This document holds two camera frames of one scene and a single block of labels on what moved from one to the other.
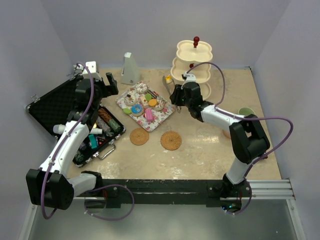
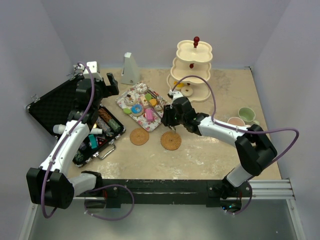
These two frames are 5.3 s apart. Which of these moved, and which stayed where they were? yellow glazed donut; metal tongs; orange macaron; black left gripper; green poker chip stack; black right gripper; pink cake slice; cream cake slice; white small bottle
Moved: yellow glazed donut; metal tongs; black right gripper
Stayed: white small bottle; black left gripper; green poker chip stack; cream cake slice; pink cake slice; orange macaron
